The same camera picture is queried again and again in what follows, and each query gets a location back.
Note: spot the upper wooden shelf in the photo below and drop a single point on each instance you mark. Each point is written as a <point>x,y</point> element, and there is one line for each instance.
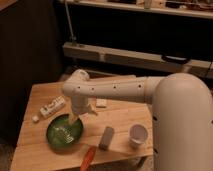
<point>139,8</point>

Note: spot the metal stand pole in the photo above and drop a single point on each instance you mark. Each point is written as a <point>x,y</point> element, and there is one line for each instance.
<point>72,36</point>

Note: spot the green ceramic bowl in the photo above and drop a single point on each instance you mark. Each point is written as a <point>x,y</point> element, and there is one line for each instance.
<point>61,135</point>

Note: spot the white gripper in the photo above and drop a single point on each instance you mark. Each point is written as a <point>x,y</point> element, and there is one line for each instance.
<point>79,106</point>

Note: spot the small white cube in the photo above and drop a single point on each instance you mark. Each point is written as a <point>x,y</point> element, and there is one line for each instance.
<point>35,119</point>

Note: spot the white paper cup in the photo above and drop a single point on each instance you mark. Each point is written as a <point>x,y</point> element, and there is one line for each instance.
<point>138,134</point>

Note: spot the grey rectangular block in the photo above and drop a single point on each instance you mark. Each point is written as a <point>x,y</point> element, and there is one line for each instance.
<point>106,138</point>

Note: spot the black handle on shelf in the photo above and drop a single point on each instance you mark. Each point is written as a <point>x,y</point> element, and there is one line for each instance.
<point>175,59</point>

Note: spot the long wooden bench shelf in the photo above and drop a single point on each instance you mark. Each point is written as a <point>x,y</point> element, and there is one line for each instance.
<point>136,59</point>

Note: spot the wooden table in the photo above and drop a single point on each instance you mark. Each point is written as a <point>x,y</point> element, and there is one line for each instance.
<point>33,152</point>

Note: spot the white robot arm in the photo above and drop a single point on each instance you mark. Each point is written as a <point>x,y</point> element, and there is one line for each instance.
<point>182,109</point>

